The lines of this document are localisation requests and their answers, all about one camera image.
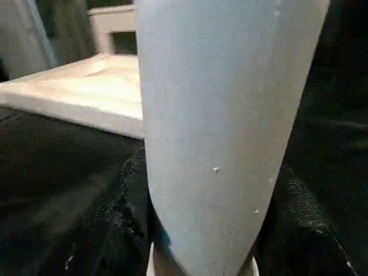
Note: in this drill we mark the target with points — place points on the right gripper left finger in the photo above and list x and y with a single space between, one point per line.
129 224

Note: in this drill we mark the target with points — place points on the grey-brown curtain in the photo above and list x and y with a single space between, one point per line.
72 28

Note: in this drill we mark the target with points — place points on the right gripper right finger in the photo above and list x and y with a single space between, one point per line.
302 235

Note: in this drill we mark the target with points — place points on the white glass-door cabinet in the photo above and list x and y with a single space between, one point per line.
115 20

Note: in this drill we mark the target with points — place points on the black mat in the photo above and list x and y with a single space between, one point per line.
43 187

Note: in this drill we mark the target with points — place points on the white plastic table top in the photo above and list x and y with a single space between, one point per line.
86 92

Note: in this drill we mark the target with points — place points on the white plastic table leg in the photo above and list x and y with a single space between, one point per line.
218 115

